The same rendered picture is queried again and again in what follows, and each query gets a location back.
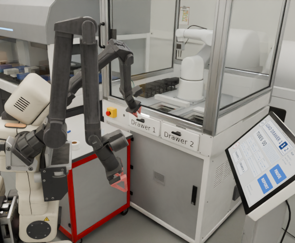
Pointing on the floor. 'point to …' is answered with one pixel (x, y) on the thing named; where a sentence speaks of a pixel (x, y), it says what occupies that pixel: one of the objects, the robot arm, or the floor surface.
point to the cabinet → (179, 185)
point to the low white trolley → (91, 185)
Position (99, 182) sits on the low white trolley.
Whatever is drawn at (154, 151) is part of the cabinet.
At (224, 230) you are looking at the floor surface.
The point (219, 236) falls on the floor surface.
